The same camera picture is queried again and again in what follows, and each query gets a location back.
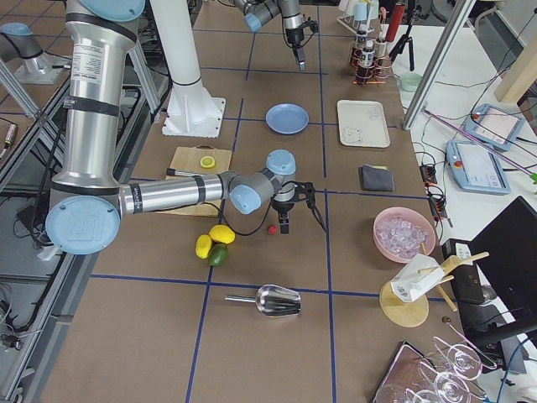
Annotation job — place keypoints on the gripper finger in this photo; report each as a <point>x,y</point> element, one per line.
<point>283,223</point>
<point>300,58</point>

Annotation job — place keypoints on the rear tea bottle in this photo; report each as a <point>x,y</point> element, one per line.
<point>366,61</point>

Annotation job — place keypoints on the black laptop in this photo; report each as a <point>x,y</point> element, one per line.
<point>510,268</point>

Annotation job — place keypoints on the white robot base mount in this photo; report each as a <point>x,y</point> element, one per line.
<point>191,111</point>

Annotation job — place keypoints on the copper wire bottle rack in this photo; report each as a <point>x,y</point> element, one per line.
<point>382,66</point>

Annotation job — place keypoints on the steel ice scoop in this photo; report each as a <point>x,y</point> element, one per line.
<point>273,301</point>

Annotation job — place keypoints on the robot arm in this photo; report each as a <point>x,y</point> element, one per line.
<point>86,201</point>
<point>258,13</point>

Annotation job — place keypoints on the grey folded cloth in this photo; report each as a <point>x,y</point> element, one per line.
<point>373,178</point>

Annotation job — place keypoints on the round wooden stand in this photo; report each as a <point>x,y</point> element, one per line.
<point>414,313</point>

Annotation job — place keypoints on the aluminium frame post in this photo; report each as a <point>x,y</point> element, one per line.
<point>453,26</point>

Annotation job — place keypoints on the far teach pendant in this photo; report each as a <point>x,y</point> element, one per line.
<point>494,126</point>

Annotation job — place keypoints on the large yellow lemon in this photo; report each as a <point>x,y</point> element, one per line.
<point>222,234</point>

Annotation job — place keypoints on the blue plastic plate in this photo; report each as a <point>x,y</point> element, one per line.
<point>287,118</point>

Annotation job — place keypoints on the small yellow lemon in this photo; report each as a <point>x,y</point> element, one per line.
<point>203,246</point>

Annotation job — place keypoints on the green lime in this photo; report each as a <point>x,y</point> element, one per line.
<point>218,254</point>

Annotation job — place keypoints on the black tripod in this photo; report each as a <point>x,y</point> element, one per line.
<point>406,39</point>

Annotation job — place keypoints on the cream bear serving tray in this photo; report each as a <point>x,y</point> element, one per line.
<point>362,124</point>

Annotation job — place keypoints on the lemon half slice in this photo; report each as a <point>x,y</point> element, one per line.
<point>207,162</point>

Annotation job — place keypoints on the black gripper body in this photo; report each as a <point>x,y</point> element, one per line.
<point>294,37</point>
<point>282,206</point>

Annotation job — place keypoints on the teach pendant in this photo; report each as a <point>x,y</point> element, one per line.
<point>494,126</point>
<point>476,170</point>

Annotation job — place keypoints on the pink bowl of ice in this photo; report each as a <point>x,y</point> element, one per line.
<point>400,233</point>

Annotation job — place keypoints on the near teach pendant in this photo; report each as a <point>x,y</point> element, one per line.
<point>476,170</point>

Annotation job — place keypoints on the wooden cutting board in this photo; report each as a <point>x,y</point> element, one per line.
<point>188,159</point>

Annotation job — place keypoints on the white carton on stand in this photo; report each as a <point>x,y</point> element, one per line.
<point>417,277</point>

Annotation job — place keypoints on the mint green bowl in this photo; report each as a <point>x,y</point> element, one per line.
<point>409,81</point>

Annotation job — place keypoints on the steel cylinder tool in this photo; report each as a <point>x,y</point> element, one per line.
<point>174,172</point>

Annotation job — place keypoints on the tea bottle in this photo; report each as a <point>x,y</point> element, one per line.
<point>361,40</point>
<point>366,61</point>

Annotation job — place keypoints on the glass rack tray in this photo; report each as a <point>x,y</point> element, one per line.
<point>448,373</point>

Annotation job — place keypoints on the left tea bottle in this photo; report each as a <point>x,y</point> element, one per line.
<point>361,40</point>

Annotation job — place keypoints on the red bottle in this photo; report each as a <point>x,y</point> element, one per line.
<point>395,20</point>

